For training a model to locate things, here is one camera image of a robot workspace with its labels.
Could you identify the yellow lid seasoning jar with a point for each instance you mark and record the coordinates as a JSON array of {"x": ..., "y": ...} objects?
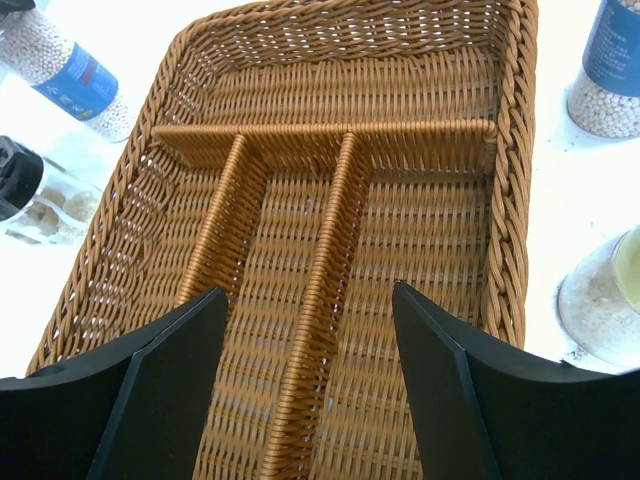
[{"x": 598, "y": 301}]

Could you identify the brown wicker divided basket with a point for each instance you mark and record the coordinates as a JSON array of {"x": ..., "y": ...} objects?
[{"x": 306, "y": 156}]

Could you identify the blue label jar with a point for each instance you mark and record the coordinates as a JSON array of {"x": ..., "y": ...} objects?
[
  {"x": 34, "y": 49},
  {"x": 604, "y": 99}
]

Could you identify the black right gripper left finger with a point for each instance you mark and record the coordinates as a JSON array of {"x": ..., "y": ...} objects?
[{"x": 133, "y": 408}]

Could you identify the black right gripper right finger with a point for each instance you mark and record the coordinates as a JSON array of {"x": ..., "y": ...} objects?
[{"x": 484, "y": 409}]

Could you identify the black cap spice jar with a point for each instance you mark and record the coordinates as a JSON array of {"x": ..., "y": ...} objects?
[{"x": 41, "y": 202}]

